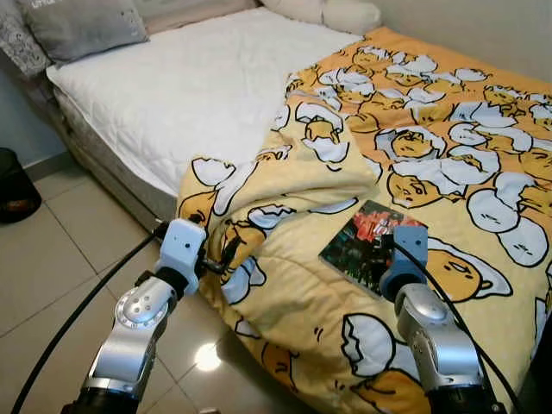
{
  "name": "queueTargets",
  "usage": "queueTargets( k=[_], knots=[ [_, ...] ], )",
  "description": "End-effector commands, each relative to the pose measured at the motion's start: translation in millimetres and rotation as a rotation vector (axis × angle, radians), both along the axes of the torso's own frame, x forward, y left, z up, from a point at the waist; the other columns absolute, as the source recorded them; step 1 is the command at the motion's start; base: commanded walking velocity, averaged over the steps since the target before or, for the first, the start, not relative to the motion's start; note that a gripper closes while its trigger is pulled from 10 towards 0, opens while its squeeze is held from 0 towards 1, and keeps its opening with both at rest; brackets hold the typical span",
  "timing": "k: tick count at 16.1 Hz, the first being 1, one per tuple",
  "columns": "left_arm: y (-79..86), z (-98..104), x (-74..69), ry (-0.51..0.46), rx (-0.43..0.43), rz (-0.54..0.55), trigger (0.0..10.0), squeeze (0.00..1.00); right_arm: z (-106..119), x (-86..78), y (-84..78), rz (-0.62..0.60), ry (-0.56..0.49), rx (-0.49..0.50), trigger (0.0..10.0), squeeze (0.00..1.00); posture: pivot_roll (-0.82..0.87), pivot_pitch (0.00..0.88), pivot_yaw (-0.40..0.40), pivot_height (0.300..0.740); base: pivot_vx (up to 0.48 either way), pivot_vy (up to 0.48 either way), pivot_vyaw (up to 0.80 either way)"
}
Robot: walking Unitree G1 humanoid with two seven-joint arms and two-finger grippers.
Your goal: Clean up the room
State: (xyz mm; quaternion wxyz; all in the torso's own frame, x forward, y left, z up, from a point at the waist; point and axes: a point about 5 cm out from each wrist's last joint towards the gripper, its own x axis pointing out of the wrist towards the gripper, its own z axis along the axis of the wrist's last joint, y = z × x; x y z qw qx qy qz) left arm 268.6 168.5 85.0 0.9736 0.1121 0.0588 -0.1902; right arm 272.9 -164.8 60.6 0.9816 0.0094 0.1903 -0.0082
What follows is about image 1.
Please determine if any dark red green book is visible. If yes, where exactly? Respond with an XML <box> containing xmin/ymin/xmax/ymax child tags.
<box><xmin>319</xmin><ymin>200</ymin><xmax>428</xmax><ymax>300</ymax></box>

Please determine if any orange yellow cartoon blanket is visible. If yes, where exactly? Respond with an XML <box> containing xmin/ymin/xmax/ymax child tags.
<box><xmin>177</xmin><ymin>26</ymin><xmax>552</xmax><ymax>414</ymax></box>

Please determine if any grey plush pillow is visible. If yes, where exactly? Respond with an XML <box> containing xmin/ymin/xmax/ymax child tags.
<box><xmin>17</xmin><ymin>0</ymin><xmax>150</xmax><ymax>66</ymax></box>

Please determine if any grey bed base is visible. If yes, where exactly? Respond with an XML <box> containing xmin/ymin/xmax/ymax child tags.
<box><xmin>39</xmin><ymin>73</ymin><xmax>184</xmax><ymax>232</ymax></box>

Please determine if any white quilted mattress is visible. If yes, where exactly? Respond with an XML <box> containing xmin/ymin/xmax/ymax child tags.
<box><xmin>47</xmin><ymin>7</ymin><xmax>363</xmax><ymax>198</ymax></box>

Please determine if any black round trash bin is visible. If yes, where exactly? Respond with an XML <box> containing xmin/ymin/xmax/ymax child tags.
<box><xmin>0</xmin><ymin>147</ymin><xmax>42</xmax><ymax>225</ymax></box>

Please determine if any cream knotted bolster pillow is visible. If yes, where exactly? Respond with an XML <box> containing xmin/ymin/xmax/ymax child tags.
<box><xmin>259</xmin><ymin>0</ymin><xmax>383</xmax><ymax>35</ymax></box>

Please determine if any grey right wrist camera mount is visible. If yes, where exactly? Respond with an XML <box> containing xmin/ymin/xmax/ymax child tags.
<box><xmin>392</xmin><ymin>226</ymin><xmax>430</xmax><ymax>270</ymax></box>

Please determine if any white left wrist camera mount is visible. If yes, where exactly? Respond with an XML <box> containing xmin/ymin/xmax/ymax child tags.
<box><xmin>158</xmin><ymin>218</ymin><xmax>209</xmax><ymax>279</ymax></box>

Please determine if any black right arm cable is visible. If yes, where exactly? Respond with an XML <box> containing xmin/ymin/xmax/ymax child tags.
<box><xmin>392</xmin><ymin>237</ymin><xmax>523</xmax><ymax>414</ymax></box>

